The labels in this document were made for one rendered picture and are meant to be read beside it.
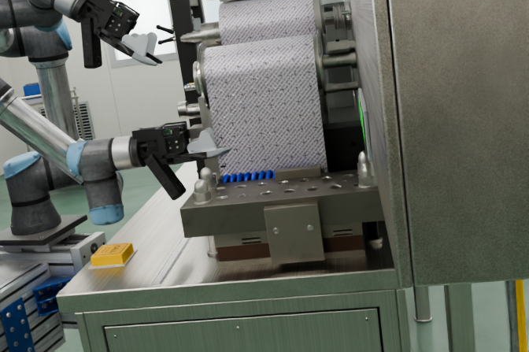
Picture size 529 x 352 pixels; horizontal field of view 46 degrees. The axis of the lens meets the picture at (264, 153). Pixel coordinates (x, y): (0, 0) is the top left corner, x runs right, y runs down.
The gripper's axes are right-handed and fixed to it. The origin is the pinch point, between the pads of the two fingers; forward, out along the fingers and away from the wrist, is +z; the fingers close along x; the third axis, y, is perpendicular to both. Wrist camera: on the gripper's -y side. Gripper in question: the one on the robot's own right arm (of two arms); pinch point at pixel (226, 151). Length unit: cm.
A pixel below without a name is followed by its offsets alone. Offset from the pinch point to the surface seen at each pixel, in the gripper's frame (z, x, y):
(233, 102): 3.3, -0.2, 10.4
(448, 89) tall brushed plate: 35, -84, 21
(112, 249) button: -25.8, -9.9, -16.6
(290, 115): 15.0, -0.2, 6.3
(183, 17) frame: -13.0, 33.0, 29.8
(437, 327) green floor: 54, 113, -109
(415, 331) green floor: 44, 111, -109
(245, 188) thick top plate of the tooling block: 4.9, -10.2, -6.0
